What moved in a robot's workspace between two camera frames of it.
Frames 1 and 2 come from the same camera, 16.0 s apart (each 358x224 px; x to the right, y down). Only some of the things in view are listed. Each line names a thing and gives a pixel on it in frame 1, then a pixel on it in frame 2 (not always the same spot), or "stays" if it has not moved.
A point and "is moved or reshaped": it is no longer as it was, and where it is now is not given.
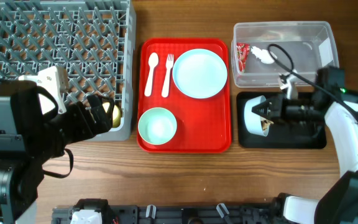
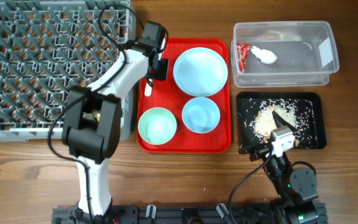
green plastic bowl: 157,126 stays
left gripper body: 73,126 to 161,73
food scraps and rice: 265,124 is moved or reshaped
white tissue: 263,55 stays
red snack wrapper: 242,50 stays
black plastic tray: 284,134 stays
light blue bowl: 253,121 to 201,115
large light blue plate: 199,73 stays
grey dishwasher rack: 94,40 stays
